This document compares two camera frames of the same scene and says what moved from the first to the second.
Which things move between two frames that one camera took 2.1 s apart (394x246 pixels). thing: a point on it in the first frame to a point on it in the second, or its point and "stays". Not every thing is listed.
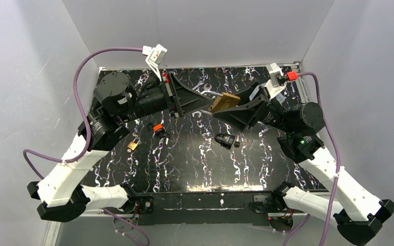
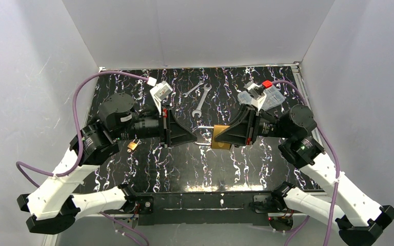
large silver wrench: [198, 113] stays
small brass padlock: [133, 145] stays
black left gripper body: [172, 94] to [165, 127]
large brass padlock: [225, 101] to [216, 144]
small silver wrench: [199, 83] stays
